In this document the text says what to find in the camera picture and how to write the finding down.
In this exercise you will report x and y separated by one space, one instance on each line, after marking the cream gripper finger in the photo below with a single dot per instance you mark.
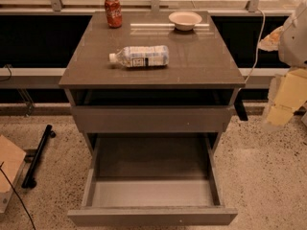
287 94
271 41

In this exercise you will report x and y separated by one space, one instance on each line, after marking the clear plastic water bottle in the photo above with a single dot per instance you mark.
141 56

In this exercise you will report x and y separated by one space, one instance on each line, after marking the grey drawer cabinet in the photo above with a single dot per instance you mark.
201 72

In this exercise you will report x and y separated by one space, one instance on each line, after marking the closed grey top drawer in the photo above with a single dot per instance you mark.
97 119

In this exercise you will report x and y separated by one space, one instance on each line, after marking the open grey middle drawer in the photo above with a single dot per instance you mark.
152 180

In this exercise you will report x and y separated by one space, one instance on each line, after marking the black object behind cabinet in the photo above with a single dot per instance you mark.
240 110

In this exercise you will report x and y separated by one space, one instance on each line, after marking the white paper bowl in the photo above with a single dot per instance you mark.
185 20

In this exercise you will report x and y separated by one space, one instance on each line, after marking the red soda can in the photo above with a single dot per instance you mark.
113 13

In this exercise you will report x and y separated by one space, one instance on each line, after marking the black metal bar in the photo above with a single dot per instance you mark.
29 180

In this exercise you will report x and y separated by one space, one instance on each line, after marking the wooden board box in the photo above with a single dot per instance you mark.
12 161

